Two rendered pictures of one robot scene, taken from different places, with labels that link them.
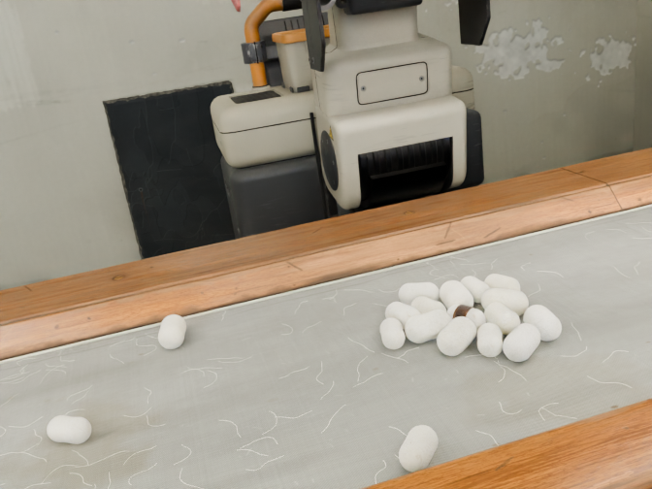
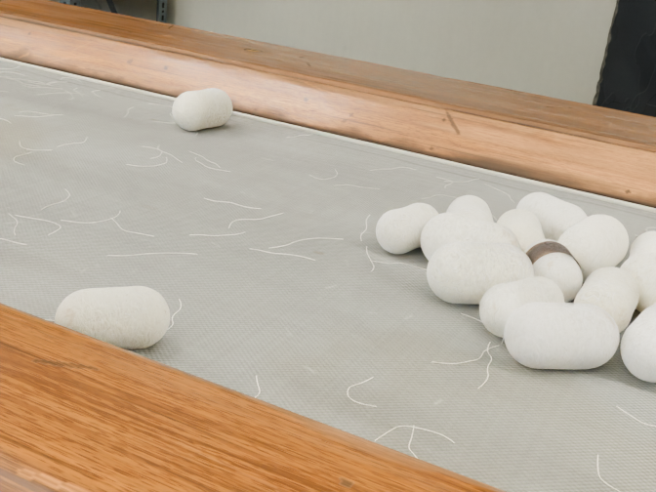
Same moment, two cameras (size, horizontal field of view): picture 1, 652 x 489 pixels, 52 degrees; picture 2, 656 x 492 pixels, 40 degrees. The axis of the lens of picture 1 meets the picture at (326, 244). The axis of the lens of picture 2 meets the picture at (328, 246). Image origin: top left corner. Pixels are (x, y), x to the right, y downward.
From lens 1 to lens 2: 0.30 m
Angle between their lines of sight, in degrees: 35
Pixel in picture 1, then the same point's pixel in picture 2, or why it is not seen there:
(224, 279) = (346, 96)
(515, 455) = (103, 370)
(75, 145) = (559, 29)
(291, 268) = (446, 123)
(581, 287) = not seen: outside the picture
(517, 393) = (425, 389)
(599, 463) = (165, 472)
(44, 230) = not seen: hidden behind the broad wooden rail
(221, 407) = (97, 184)
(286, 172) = not seen: outside the picture
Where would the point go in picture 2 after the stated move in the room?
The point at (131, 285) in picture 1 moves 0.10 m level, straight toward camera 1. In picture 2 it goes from (245, 58) to (158, 78)
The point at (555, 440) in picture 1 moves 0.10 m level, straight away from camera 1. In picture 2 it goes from (202, 402) to (558, 333)
